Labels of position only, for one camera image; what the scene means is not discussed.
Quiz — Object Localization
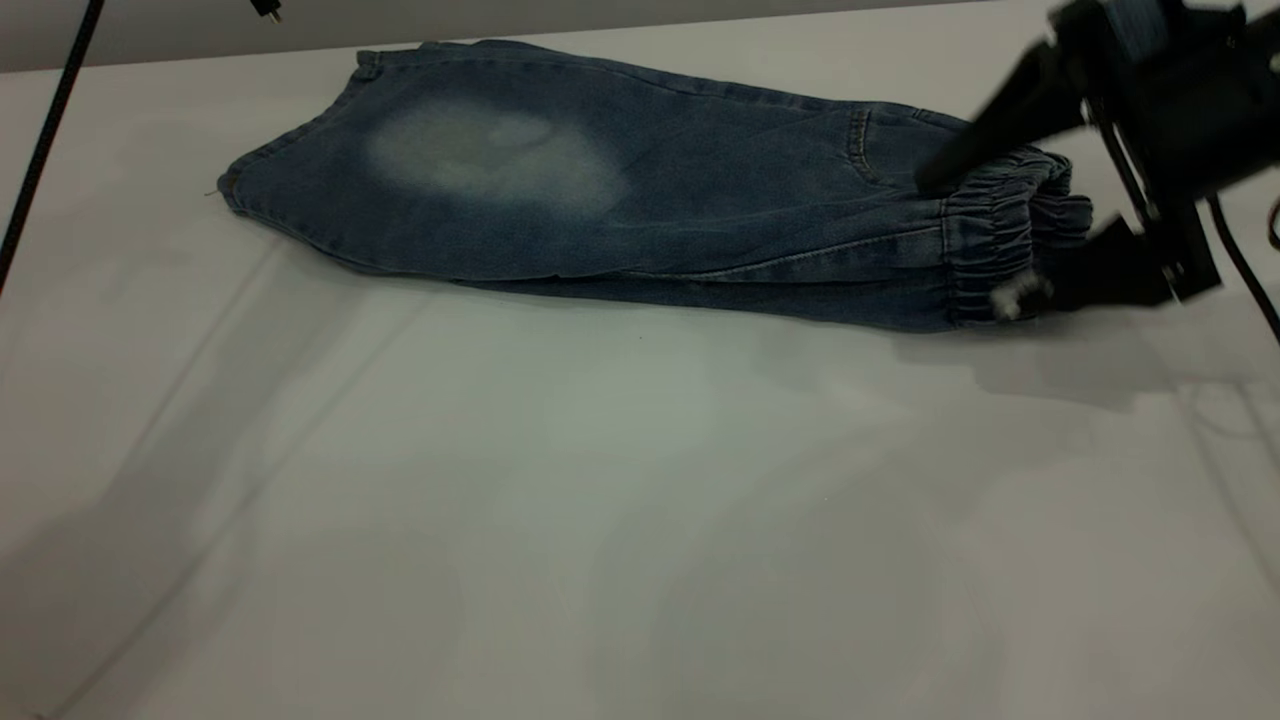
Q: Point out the blue denim shorts with print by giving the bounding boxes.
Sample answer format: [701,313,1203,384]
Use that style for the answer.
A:
[217,40,1096,334]

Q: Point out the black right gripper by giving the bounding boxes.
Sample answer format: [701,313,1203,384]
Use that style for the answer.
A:
[915,0,1280,321]

